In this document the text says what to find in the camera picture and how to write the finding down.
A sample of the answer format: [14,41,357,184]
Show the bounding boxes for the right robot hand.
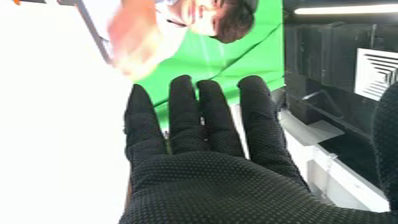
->
[119,74,398,224]

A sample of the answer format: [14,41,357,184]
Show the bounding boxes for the person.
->
[107,0,261,81]

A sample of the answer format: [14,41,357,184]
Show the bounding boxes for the white sheet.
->
[0,0,135,224]

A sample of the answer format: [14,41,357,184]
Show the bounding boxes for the white air vent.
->
[354,47,398,102]

